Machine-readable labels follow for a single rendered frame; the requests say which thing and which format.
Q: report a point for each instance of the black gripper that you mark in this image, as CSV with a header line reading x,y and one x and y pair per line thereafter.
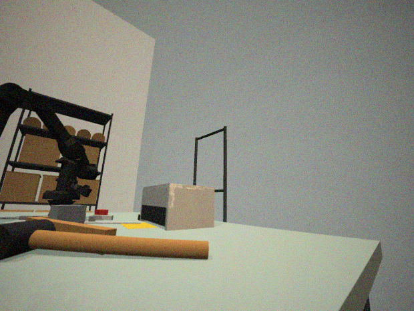
x,y
61,196

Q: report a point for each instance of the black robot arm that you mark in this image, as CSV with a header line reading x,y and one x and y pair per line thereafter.
x,y
12,96

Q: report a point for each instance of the red cube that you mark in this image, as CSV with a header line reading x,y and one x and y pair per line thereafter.
x,y
101,212

